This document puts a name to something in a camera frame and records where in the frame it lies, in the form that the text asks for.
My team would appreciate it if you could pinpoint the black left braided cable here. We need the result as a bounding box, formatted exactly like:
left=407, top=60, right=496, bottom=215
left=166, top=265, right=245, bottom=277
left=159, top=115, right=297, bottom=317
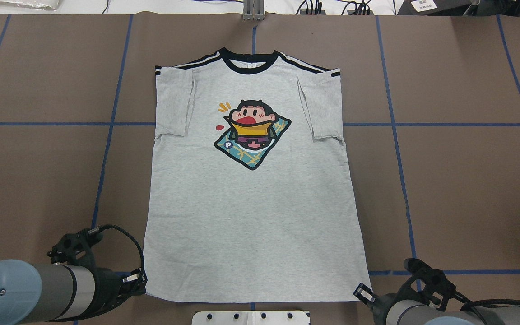
left=89, top=224, right=147, bottom=276

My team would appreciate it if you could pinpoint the black right braided cable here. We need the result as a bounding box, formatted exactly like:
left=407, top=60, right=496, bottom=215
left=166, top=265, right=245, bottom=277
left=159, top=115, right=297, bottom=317
left=454, top=289, right=520, bottom=311

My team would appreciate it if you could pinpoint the grey cartoon print t-shirt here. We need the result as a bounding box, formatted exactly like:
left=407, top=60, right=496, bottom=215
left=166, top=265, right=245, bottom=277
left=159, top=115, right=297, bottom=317
left=143, top=48, right=370, bottom=304

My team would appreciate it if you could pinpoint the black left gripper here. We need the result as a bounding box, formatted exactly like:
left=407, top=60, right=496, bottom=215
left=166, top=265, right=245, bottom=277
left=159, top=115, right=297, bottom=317
left=47, top=228, right=147, bottom=316

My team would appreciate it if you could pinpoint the clear plastic bag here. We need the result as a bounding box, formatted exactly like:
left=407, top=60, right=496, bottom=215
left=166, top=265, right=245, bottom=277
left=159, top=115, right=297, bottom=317
left=0, top=0, right=61, bottom=11

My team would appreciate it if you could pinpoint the aluminium frame post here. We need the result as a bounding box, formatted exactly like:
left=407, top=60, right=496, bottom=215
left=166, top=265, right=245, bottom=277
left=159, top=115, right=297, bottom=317
left=242, top=0, right=265, bottom=21

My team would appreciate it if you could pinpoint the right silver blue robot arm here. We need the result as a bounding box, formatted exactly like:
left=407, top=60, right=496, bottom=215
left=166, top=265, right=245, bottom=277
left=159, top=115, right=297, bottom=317
left=353, top=258, right=520, bottom=325

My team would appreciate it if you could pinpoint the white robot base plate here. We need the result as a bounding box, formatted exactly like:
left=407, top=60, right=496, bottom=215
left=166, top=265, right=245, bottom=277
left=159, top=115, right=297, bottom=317
left=191, top=310, right=311, bottom=325

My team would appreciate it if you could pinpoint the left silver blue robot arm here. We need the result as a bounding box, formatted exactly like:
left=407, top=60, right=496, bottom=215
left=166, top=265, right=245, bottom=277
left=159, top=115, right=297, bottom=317
left=0, top=224, right=147, bottom=325

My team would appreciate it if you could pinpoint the black braided cable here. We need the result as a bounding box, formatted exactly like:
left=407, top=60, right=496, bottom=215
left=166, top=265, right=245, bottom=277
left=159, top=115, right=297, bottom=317
left=454, top=289, right=520, bottom=311
left=89, top=224, right=147, bottom=276

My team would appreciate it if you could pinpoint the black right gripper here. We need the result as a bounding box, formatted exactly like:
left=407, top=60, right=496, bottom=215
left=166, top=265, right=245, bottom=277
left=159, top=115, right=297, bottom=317
left=353, top=258, right=457, bottom=314

